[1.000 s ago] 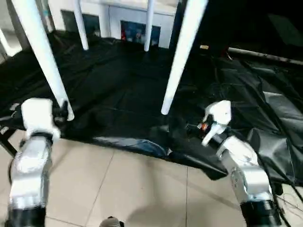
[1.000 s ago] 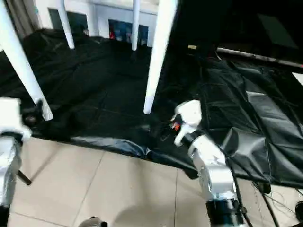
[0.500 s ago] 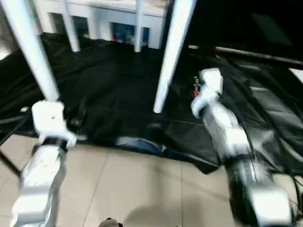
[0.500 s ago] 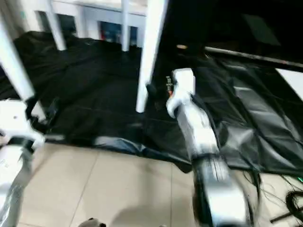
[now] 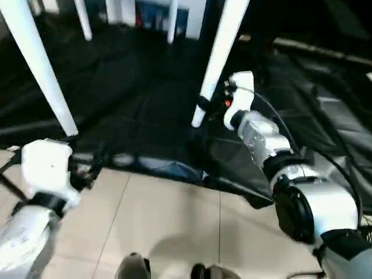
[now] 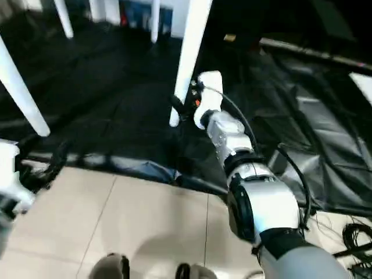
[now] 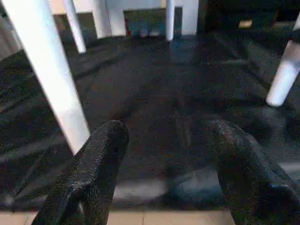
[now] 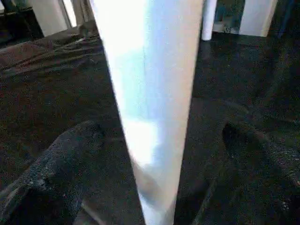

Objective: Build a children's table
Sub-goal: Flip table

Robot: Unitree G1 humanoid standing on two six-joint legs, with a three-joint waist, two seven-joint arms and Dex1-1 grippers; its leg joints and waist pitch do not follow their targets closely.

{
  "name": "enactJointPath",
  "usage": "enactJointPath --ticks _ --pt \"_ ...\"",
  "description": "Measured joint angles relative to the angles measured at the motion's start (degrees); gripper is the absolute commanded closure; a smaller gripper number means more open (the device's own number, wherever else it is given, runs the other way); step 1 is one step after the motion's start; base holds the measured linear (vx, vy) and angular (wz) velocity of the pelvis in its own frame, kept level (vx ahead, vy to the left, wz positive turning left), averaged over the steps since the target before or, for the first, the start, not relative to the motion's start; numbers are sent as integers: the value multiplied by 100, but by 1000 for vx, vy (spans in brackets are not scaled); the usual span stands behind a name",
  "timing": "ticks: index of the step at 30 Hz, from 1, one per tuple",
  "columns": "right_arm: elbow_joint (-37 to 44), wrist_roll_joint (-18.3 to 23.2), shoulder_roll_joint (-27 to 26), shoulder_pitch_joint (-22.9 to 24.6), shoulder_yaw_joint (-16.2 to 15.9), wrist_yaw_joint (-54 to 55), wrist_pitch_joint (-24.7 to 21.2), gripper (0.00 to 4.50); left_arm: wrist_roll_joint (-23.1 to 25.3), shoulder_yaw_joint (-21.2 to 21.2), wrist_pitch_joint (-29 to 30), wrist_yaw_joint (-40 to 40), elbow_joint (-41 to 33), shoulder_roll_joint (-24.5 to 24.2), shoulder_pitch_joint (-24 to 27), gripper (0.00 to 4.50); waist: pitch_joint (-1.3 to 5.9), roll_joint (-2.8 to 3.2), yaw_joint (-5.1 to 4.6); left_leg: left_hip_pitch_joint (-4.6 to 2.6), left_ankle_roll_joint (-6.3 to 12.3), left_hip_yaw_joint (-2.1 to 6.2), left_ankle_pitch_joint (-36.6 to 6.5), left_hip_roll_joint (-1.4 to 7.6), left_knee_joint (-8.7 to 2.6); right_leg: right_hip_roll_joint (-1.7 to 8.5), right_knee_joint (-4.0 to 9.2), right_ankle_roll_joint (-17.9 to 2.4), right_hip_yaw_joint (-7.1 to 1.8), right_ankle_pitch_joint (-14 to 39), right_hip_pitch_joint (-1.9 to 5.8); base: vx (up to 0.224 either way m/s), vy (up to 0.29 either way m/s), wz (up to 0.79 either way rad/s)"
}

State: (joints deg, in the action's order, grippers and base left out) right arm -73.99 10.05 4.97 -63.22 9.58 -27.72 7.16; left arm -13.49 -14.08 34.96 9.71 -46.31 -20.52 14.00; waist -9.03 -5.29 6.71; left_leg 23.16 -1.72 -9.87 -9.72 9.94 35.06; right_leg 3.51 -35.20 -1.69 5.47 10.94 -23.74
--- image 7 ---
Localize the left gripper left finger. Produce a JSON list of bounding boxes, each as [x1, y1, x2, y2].
[[35, 120, 130, 225]]

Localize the white cabinet with windows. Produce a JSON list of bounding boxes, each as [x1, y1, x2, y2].
[[50, 0, 199, 38]]

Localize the black mat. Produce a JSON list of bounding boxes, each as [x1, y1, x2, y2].
[[0, 13, 300, 213]]

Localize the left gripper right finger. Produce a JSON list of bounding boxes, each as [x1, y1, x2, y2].
[[209, 120, 300, 225]]

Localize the black case with yellow label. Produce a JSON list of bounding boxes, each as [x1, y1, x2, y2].
[[198, 0, 281, 35]]

